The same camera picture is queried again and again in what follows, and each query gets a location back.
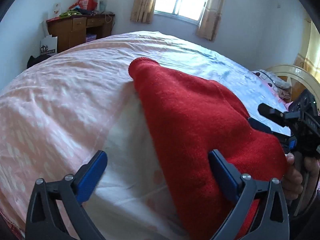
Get red knitted sweater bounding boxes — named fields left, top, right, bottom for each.
left=129, top=57, right=288, bottom=239

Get right hand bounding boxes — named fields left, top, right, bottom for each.
left=281, top=153, right=319, bottom=205

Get grey patterned pillow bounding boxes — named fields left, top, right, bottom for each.
left=252, top=69, right=292, bottom=100

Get cream wooden headboard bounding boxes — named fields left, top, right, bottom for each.
left=267, top=64, right=320, bottom=106

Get yellow side curtain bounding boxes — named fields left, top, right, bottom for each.
left=294, top=19, right=320, bottom=81

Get blue pink bed sheet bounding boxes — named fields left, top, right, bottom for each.
left=1, top=31, right=289, bottom=239

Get right beige curtain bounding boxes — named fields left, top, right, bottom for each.
left=196, top=0, right=224, bottom=41

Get beige curtain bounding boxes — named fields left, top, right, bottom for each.
left=196, top=0, right=224, bottom=41
left=130, top=0, right=156, bottom=24

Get black bag on floor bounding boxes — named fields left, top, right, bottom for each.
left=27, top=54, right=51, bottom=69

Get white paper bag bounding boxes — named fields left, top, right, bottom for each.
left=40, top=35, right=58, bottom=56

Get left beige curtain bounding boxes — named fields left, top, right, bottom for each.
left=130, top=0, right=156, bottom=24

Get wooden desk with drawers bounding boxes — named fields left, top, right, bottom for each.
left=47, top=12, right=115, bottom=53

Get green items on desk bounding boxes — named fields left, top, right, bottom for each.
left=59, top=10, right=82, bottom=18

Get red gift bag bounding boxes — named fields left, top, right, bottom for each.
left=69, top=0, right=98, bottom=11

